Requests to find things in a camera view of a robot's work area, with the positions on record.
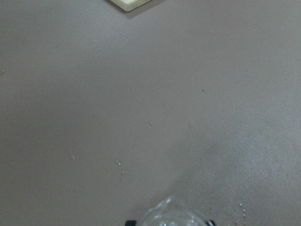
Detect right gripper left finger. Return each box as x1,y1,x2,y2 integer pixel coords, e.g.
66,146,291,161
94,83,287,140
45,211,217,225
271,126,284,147
125,220,137,226

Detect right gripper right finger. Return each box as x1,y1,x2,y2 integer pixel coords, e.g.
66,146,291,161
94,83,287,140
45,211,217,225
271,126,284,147
205,220,215,226

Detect clear glass shaker cup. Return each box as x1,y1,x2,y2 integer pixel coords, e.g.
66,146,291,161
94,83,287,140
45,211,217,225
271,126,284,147
137,196,209,226

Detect bamboo cutting board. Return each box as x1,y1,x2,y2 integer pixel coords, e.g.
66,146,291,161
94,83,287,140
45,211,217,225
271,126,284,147
110,0,151,12

